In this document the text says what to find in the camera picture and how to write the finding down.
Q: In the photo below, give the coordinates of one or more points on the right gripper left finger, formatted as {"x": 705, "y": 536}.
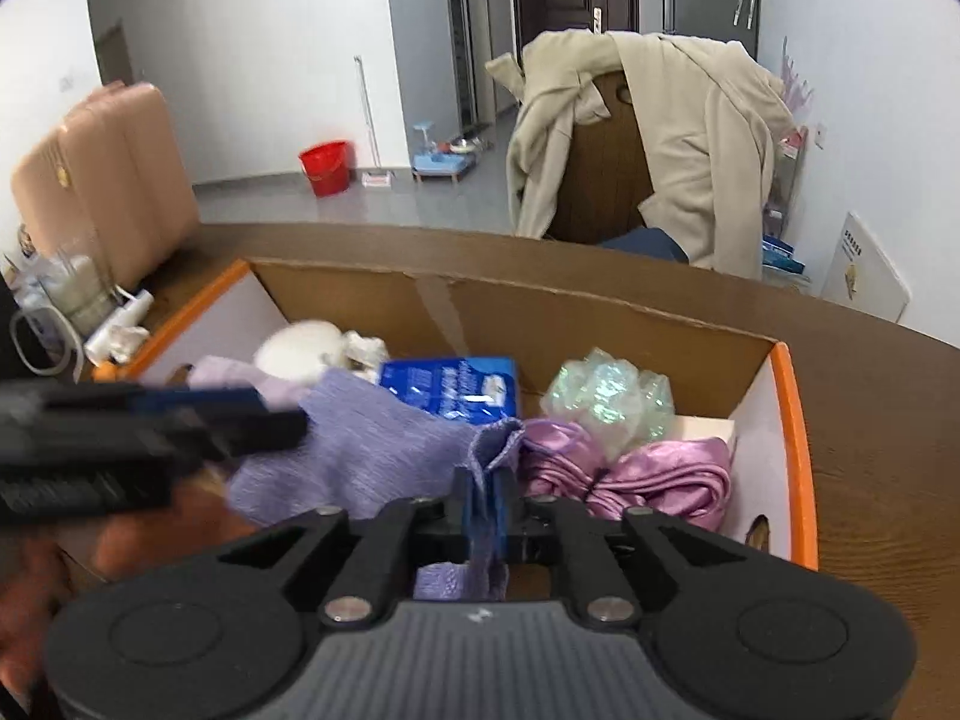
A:
{"x": 393, "y": 546}

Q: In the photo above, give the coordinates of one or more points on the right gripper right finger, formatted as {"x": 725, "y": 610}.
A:
{"x": 559, "y": 534}

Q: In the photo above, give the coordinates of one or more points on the purple microfiber cloth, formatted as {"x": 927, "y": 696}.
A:
{"x": 364, "y": 449}

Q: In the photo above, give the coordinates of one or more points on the pink satin scrunchie bow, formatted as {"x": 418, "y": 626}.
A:
{"x": 689, "y": 479}

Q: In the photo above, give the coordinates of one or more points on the white spray bottle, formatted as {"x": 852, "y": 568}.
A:
{"x": 120, "y": 336}

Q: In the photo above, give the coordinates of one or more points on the iridescent green bath puff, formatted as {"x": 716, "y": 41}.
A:
{"x": 618, "y": 404}

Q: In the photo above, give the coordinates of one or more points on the blue tissue pack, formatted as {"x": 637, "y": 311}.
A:
{"x": 473, "y": 390}

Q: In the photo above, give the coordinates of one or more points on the white cosmetic sponge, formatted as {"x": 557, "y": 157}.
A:
{"x": 700, "y": 428}

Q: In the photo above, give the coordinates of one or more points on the white round cotton pad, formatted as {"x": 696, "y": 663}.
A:
{"x": 302, "y": 352}

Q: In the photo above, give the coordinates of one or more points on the orange red cardboard box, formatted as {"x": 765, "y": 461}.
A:
{"x": 714, "y": 372}

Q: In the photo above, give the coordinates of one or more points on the pink suitcase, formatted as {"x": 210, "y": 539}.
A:
{"x": 110, "y": 176}

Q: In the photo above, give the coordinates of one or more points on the brown wooden chair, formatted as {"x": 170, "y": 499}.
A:
{"x": 606, "y": 177}

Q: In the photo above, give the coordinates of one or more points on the blue low stool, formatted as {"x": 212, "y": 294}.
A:
{"x": 440, "y": 160}

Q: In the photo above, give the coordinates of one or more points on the red plastic bucket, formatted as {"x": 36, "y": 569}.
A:
{"x": 327, "y": 167}

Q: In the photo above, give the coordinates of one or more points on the white board with print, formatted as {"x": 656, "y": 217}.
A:
{"x": 862, "y": 277}

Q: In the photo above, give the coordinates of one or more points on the beige coat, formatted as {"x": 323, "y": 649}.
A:
{"x": 709, "y": 117}

